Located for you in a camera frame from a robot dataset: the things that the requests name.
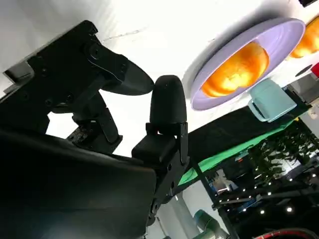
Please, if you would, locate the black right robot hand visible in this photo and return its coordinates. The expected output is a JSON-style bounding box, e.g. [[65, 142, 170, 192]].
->
[[0, 19, 190, 239]]

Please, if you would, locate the orange and white bread roll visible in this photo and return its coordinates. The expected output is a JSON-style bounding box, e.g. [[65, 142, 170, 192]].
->
[[200, 41, 271, 99], [288, 16, 319, 59]]

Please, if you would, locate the black cloth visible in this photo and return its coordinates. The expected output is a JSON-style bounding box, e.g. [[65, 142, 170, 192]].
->
[[171, 96, 314, 197]]

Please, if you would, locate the green cloth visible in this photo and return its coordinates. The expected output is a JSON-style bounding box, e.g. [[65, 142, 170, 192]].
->
[[178, 123, 301, 187]]

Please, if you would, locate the green leafy plant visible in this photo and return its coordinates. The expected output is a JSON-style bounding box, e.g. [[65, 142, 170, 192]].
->
[[248, 118, 319, 186]]

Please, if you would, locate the pale green mug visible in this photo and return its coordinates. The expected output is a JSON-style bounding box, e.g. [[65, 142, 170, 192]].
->
[[247, 79, 298, 123]]

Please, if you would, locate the lilac plate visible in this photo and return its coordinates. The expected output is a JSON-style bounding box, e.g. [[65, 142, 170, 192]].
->
[[190, 17, 307, 112]]

